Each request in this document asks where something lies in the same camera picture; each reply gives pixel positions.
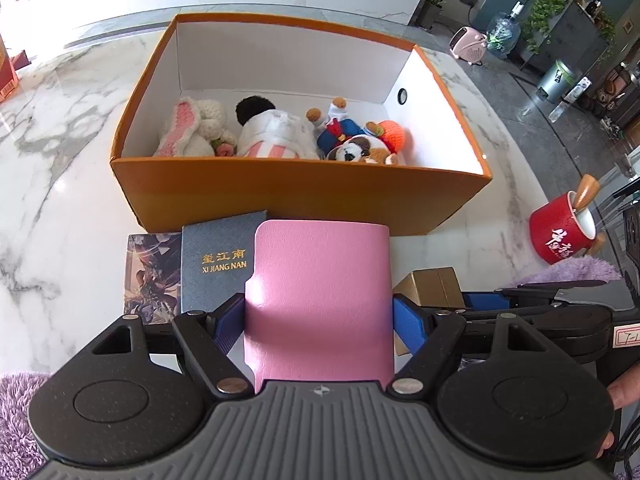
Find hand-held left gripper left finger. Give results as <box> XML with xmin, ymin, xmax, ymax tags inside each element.
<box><xmin>92</xmin><ymin>292</ymin><xmax>253</xmax><ymax>395</ymax></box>

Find pink heater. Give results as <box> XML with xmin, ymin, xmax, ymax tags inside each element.
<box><xmin>448</xmin><ymin>26</ymin><xmax>489</xmax><ymax>66</ymax></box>

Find grey cabinet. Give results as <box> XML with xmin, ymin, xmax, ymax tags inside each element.
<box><xmin>515</xmin><ymin>0</ymin><xmax>617</xmax><ymax>79</ymax></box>

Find orange cardboard box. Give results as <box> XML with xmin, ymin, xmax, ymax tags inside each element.
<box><xmin>110</xmin><ymin>14</ymin><xmax>493</xmax><ymax>237</ymax></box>

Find silver trash bin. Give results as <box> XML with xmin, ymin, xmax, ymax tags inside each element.
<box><xmin>537</xmin><ymin>59</ymin><xmax>576</xmax><ymax>105</ymax></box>

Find red mug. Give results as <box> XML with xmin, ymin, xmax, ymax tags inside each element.
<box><xmin>529</xmin><ymin>191</ymin><xmax>608</xmax><ymax>266</ymax></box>

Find white bunny plush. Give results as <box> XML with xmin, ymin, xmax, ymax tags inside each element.
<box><xmin>152</xmin><ymin>99</ymin><xmax>238</xmax><ymax>158</ymax></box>

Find brown dog plush sailor outfit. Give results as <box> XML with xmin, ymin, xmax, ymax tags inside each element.
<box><xmin>306</xmin><ymin>97</ymin><xmax>401</xmax><ymax>166</ymax></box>

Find white dog plush black ears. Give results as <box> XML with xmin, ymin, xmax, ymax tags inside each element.
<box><xmin>235</xmin><ymin>96</ymin><xmax>321</xmax><ymax>160</ymax></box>

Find dark grey gift box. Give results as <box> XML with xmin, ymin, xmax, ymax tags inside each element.
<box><xmin>181</xmin><ymin>210</ymin><xmax>268</xmax><ymax>313</ymax></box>

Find wooden handled tool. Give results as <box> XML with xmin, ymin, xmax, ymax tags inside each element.
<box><xmin>572</xmin><ymin>174</ymin><xmax>601</xmax><ymax>211</ymax></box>

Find pink notebook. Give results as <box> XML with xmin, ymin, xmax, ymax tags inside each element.
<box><xmin>243</xmin><ymin>220</ymin><xmax>401</xmax><ymax>395</ymax></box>

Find blue water jug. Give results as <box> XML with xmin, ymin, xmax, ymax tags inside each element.
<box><xmin>486</xmin><ymin>2</ymin><xmax>523</xmax><ymax>59</ymax></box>

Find gold gift box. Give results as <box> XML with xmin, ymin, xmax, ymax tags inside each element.
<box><xmin>392</xmin><ymin>267</ymin><xmax>466</xmax><ymax>356</ymax></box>

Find orange crocheted fruit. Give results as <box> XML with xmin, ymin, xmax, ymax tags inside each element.
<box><xmin>367</xmin><ymin>120</ymin><xmax>413</xmax><ymax>155</ymax></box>

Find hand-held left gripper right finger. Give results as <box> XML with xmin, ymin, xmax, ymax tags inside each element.
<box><xmin>387</xmin><ymin>294</ymin><xmax>556</xmax><ymax>395</ymax></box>

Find person's right hand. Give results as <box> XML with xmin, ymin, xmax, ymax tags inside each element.
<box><xmin>599</xmin><ymin>374</ymin><xmax>640</xmax><ymax>460</ymax></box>

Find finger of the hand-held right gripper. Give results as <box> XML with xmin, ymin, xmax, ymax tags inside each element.
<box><xmin>461</xmin><ymin>280</ymin><xmax>610</xmax><ymax>312</ymax></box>
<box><xmin>467</xmin><ymin>305</ymin><xmax>615</xmax><ymax>361</ymax></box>

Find purple fluffy mat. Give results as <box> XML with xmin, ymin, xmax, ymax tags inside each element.
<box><xmin>0</xmin><ymin>255</ymin><xmax>623</xmax><ymax>480</ymax></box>

